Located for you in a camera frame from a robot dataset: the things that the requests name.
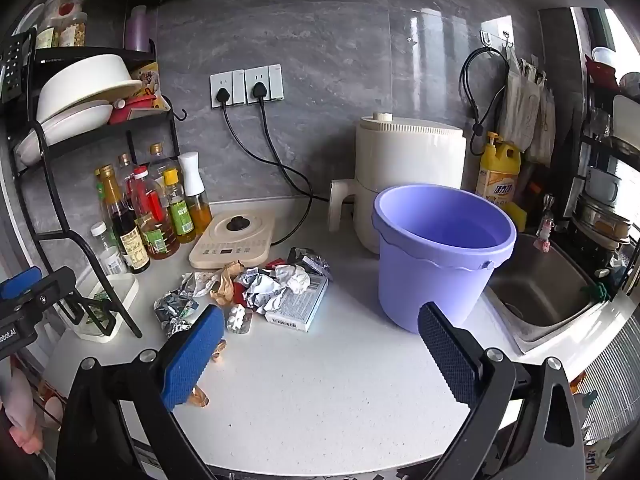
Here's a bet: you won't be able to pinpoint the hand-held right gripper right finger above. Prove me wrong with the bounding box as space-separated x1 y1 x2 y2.
417 301 586 480

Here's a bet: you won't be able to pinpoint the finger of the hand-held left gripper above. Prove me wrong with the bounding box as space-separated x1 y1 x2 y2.
52 292 122 337
0 265 78 321

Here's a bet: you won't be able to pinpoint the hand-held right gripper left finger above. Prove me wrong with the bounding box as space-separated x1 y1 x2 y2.
56 304 226 480

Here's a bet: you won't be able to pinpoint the silver foil snack wrapper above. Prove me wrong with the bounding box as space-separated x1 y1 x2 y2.
152 272 202 335

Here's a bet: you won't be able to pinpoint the purple plastic bucket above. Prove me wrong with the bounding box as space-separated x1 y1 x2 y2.
372 185 517 333

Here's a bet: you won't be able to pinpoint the white plastic tray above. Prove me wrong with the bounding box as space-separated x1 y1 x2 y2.
75 274 140 344

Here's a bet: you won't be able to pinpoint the small crumpled white tissue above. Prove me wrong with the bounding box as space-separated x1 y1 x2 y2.
226 305 254 334

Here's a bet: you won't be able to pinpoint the small clear white-capped bottle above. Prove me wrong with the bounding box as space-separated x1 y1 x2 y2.
90 222 128 277

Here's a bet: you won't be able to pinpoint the pink cloth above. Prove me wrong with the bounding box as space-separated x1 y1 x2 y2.
0 365 42 457

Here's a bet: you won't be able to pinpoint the crumpled white plastic wrap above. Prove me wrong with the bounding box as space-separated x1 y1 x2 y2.
181 271 222 297

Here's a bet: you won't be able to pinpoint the crumpled brown paper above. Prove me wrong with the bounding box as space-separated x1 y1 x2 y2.
210 261 246 307

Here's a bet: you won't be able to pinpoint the dark soy sauce bottle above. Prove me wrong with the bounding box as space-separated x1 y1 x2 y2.
97 165 151 275

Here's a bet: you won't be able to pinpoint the black kitchen rack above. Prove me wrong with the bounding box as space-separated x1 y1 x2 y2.
0 27 188 338

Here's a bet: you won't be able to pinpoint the red-capped sauce bottle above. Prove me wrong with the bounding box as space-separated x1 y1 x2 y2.
131 166 181 261

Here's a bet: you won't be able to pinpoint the grey printed cardboard box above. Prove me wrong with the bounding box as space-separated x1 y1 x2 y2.
264 275 330 332

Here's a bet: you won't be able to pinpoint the steel sink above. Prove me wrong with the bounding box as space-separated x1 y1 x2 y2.
487 232 608 343

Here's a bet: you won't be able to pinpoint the crumpled white paper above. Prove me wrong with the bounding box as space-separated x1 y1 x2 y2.
272 264 312 295

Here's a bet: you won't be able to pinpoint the yellow-capped green label bottle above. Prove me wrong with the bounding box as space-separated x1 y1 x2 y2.
162 168 197 245

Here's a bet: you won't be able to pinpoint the crumpled dark foil wrapper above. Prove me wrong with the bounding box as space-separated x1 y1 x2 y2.
287 247 333 282

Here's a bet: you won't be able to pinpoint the pink toy figure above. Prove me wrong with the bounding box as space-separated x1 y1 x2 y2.
532 195 556 254

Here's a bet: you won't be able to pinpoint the yellow sponge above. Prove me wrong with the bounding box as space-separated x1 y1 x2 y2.
502 202 529 231

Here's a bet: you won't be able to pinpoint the white-capped oil spray bottle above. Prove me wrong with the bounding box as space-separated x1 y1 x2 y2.
177 151 213 239

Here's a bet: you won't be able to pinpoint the green scrubber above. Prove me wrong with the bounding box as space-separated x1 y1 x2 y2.
580 282 609 304

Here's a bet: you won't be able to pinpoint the white plate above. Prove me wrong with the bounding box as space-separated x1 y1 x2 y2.
15 100 114 167

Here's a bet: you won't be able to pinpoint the grey ribbed drain mat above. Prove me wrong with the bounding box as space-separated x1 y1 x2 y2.
582 317 640 443

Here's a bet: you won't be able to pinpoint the clear bottle brown cap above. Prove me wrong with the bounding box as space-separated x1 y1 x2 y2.
149 142 176 196

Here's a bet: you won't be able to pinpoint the yellow detergent bottle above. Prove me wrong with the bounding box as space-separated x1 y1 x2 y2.
475 131 522 211

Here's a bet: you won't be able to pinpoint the steel pot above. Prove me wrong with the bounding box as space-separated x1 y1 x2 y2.
572 195 634 252

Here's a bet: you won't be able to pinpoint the white air fryer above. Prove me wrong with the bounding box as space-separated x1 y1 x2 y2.
327 112 468 256

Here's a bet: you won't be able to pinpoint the large white bowl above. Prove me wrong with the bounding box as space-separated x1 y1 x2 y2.
37 54 144 123

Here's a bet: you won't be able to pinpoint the white enamel mug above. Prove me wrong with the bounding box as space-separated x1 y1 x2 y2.
585 165 622 202

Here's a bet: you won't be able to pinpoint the yellow snack packet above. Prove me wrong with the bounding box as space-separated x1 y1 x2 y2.
132 62 172 111

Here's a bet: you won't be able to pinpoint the black dish shelf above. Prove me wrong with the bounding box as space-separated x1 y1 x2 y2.
570 7 640 283

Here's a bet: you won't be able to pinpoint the clear storage jar with nuts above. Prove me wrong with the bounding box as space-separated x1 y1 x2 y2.
57 12 89 49

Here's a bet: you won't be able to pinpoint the hanging white bags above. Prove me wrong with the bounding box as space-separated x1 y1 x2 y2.
497 50 557 166

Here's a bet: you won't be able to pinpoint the pale purple bottle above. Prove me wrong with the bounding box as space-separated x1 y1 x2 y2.
125 6 151 53

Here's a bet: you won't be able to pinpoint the clear storage jar red contents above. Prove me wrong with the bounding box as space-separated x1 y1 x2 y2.
44 0 91 20

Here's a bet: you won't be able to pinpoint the red dish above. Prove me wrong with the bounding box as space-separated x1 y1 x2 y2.
585 57 622 92

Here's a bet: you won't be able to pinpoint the black power cable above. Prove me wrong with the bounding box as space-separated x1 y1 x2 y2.
222 101 313 201
259 98 315 247

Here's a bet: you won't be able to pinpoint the black looped hanging cable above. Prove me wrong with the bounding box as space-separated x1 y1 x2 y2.
459 47 508 136

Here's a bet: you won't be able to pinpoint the white wall socket with switch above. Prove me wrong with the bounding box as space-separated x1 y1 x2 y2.
244 64 284 105

